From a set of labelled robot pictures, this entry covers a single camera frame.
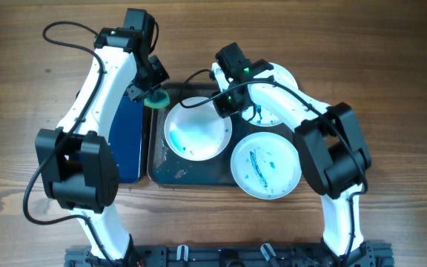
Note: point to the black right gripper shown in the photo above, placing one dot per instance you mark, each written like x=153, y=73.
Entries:
x=224, y=105

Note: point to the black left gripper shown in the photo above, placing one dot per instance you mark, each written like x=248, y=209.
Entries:
x=161, y=77

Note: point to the yellow green round sponge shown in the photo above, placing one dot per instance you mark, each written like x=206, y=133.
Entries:
x=159, y=99

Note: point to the white plate blue puddle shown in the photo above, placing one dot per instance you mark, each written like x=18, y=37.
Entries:
x=197, y=134

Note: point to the white plate long blue streak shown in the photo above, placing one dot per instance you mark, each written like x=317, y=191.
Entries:
x=266, y=166

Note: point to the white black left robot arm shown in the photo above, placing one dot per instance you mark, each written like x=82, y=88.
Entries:
x=117, y=56

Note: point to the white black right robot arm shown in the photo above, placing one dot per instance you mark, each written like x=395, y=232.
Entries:
x=328, y=148

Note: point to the blue water tray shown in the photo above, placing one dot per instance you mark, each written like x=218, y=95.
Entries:
x=112, y=156

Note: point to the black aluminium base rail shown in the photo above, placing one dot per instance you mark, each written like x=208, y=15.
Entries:
x=309, y=254

